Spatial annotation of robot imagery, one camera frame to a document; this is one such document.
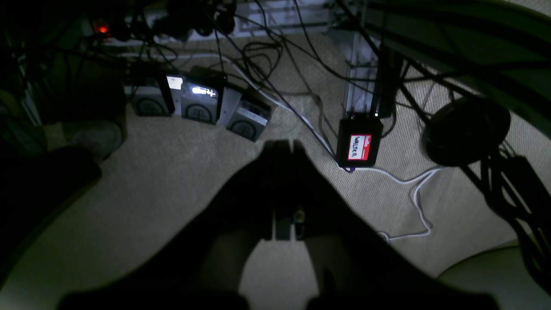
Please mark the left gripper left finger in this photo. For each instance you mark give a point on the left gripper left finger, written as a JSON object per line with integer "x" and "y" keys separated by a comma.
{"x": 201, "y": 267}

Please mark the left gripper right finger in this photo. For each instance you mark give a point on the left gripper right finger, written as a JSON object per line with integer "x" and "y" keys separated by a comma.
{"x": 355, "y": 268}

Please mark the black box red label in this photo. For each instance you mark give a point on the black box red label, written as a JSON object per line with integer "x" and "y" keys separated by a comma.
{"x": 358, "y": 141}

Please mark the right foot pedal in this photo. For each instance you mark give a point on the right foot pedal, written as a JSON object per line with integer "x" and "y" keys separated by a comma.
{"x": 243, "y": 114}

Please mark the foot pedal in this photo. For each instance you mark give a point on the foot pedal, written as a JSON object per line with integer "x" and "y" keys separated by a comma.
{"x": 149, "y": 97}
{"x": 199, "y": 99}
{"x": 243, "y": 114}

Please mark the middle foot pedal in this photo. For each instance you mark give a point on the middle foot pedal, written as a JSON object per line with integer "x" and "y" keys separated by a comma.
{"x": 199, "y": 99}

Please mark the left foot pedal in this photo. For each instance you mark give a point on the left foot pedal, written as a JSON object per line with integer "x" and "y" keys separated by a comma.
{"x": 149, "y": 97}

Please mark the round black stand base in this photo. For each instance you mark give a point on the round black stand base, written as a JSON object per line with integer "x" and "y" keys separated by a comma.
{"x": 464, "y": 131}

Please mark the white power strip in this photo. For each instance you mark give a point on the white power strip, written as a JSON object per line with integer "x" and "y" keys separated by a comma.
{"x": 235, "y": 19}

